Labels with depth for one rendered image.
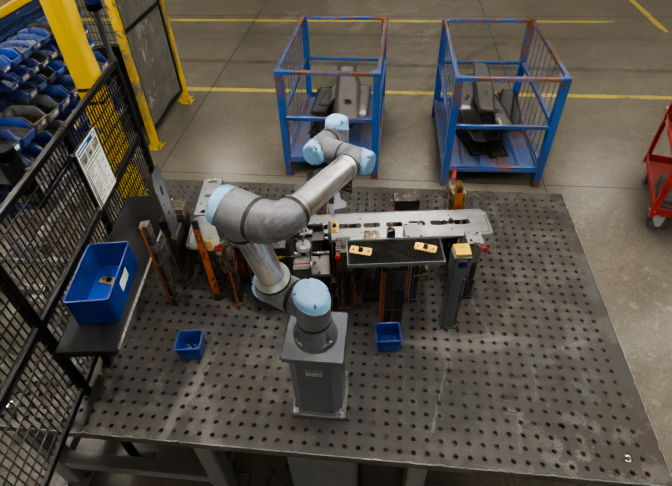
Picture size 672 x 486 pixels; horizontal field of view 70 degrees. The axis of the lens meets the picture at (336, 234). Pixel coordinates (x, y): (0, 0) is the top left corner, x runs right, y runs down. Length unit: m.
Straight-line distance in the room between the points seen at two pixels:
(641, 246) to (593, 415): 2.11
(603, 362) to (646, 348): 1.12
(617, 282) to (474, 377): 1.83
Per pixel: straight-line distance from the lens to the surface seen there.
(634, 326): 3.51
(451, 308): 2.13
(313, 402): 1.89
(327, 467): 2.27
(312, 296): 1.49
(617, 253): 3.94
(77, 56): 2.48
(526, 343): 2.27
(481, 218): 2.31
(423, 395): 2.03
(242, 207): 1.20
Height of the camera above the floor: 2.47
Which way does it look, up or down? 43 degrees down
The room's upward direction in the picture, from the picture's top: 2 degrees counter-clockwise
